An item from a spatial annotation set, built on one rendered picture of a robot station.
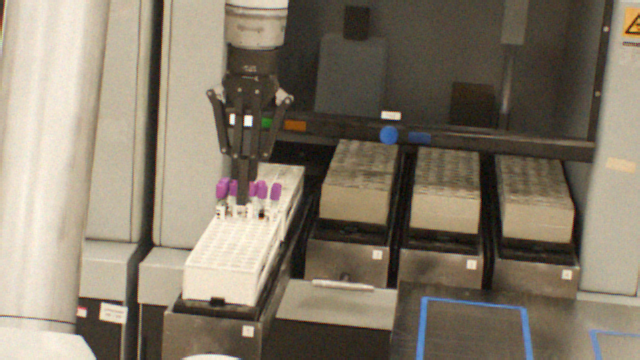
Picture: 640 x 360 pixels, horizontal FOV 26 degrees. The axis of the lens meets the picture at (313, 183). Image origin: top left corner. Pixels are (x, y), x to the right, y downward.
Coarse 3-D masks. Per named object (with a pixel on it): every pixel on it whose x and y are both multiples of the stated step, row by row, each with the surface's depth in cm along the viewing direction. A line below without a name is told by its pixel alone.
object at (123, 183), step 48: (144, 0) 224; (144, 48) 226; (144, 96) 229; (96, 144) 231; (144, 144) 231; (96, 192) 233; (144, 192) 235; (96, 240) 236; (96, 288) 228; (96, 336) 230
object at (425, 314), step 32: (416, 288) 198; (448, 288) 199; (416, 320) 185; (448, 320) 186; (480, 320) 187; (512, 320) 188; (544, 320) 189; (576, 320) 190; (608, 320) 191; (416, 352) 174; (448, 352) 175; (480, 352) 176; (512, 352) 176; (544, 352) 177; (576, 352) 178; (608, 352) 179
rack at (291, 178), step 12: (264, 168) 242; (276, 168) 242; (288, 168) 243; (300, 168) 243; (276, 180) 234; (288, 180) 235; (300, 180) 238; (288, 192) 227; (300, 192) 242; (288, 204) 221; (288, 216) 233; (288, 228) 225
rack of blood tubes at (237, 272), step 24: (240, 216) 211; (216, 240) 198; (240, 240) 199; (264, 240) 201; (192, 264) 187; (216, 264) 188; (240, 264) 188; (264, 264) 206; (192, 288) 187; (216, 288) 187; (240, 288) 186
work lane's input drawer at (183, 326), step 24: (288, 240) 220; (288, 264) 212; (264, 288) 194; (168, 312) 185; (192, 312) 185; (216, 312) 184; (240, 312) 184; (264, 312) 188; (168, 336) 185; (192, 336) 185; (216, 336) 185; (240, 336) 184; (264, 336) 188
